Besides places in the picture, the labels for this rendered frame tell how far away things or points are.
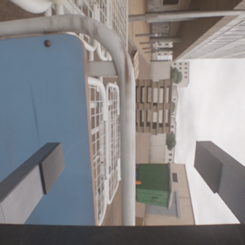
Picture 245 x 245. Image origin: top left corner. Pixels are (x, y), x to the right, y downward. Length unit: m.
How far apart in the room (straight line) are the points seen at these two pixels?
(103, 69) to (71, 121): 0.09
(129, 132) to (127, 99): 0.04
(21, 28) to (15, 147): 0.18
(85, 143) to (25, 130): 0.10
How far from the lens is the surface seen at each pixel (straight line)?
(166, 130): 4.03
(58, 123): 0.27
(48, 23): 0.27
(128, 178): 0.27
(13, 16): 1.31
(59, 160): 0.16
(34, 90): 0.28
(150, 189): 5.87
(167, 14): 5.26
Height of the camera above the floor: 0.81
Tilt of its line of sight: 11 degrees down
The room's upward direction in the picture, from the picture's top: 92 degrees clockwise
